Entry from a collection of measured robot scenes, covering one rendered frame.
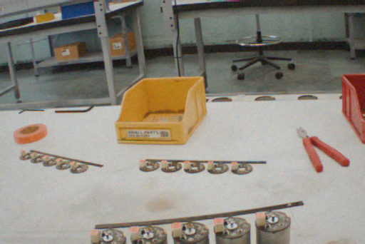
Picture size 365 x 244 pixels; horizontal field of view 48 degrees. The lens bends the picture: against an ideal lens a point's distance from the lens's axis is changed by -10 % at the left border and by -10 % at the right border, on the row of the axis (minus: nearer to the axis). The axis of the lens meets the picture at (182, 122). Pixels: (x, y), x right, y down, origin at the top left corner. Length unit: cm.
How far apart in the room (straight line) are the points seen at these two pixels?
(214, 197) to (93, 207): 13
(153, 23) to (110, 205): 450
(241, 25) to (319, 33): 83
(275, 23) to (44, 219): 433
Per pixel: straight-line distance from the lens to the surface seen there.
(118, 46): 462
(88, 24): 291
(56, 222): 47
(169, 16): 267
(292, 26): 469
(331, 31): 471
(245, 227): 30
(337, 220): 41
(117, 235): 31
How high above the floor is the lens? 98
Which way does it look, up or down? 20 degrees down
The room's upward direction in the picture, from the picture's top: 7 degrees counter-clockwise
